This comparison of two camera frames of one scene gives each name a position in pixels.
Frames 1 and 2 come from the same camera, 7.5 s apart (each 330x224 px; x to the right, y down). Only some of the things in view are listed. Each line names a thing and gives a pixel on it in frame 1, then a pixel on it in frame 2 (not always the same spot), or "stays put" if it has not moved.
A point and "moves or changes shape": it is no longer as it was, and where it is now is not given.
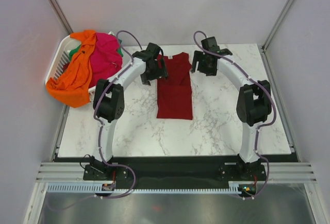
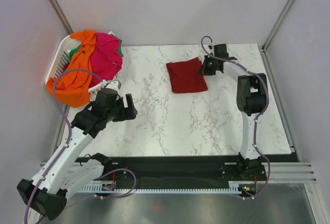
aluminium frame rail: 275,171 stays put
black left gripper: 161,73 -> 131,113
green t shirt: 73,50 stays put
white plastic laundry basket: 71,42 stays put
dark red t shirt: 175,93 moves or changes shape
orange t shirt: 72,87 stays put
